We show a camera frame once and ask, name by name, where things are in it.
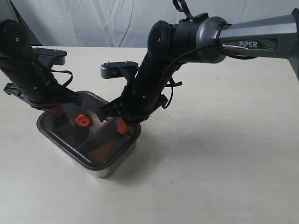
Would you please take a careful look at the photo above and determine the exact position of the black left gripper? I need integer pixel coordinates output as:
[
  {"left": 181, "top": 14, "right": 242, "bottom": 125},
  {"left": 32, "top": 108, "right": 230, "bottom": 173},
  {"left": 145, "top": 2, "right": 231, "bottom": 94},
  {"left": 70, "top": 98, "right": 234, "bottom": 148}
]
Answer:
[{"left": 3, "top": 63, "right": 82, "bottom": 117}]

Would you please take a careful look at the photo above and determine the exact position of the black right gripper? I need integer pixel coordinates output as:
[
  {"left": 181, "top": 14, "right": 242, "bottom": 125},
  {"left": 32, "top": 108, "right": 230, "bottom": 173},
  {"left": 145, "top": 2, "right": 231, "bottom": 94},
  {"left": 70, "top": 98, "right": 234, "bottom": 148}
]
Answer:
[{"left": 97, "top": 56, "right": 171, "bottom": 134}]

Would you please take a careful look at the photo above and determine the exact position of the dark transparent box lid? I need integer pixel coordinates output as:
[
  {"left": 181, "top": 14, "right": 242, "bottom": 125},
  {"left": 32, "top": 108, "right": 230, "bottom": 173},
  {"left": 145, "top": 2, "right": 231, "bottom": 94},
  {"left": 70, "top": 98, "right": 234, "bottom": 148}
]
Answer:
[{"left": 36, "top": 91, "right": 141, "bottom": 176}]

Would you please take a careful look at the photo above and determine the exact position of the yellow toy cheese wedge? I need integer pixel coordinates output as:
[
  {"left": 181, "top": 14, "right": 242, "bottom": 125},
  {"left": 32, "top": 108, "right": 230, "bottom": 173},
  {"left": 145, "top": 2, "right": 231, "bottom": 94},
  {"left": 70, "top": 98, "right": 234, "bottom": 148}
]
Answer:
[{"left": 88, "top": 141, "right": 115, "bottom": 163}]

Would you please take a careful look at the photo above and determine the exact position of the red toy sausage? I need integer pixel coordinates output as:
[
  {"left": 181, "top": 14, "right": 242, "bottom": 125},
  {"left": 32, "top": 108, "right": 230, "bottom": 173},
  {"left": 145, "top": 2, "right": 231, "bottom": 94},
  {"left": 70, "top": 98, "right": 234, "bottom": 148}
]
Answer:
[{"left": 72, "top": 129, "right": 90, "bottom": 145}]

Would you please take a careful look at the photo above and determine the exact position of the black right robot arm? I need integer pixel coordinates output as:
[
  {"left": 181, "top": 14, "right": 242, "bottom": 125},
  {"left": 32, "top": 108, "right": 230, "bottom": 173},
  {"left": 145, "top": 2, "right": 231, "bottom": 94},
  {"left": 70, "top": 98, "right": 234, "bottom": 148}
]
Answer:
[{"left": 97, "top": 9, "right": 299, "bottom": 125}]

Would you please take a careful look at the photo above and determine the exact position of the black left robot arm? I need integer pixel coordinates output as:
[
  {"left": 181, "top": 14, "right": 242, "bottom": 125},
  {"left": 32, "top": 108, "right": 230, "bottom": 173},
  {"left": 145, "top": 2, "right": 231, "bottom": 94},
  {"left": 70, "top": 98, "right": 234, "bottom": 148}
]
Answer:
[{"left": 0, "top": 19, "right": 83, "bottom": 117}]

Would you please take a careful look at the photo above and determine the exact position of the stainless steel lunch box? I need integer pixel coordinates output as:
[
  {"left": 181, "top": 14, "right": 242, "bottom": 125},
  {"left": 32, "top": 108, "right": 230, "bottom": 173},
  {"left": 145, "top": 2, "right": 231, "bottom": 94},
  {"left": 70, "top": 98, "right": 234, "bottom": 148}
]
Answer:
[{"left": 77, "top": 91, "right": 142, "bottom": 179}]

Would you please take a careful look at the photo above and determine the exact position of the white backdrop curtain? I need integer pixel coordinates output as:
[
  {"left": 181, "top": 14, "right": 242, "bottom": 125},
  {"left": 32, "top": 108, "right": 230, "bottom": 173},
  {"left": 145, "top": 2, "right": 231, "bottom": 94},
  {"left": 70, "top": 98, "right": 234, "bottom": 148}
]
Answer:
[{"left": 14, "top": 0, "right": 299, "bottom": 47}]

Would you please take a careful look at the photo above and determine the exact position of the dark panel at left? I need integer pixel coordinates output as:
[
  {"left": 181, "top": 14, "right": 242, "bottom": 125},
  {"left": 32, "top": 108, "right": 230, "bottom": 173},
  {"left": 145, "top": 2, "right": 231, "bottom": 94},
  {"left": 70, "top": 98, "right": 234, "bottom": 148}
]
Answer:
[{"left": 0, "top": 0, "right": 42, "bottom": 46}]

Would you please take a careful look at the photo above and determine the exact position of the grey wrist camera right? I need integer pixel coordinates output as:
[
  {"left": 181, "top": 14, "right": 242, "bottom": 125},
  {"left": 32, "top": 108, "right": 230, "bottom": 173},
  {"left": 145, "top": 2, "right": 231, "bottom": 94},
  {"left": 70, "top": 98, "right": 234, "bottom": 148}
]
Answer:
[{"left": 100, "top": 61, "right": 139, "bottom": 82}]

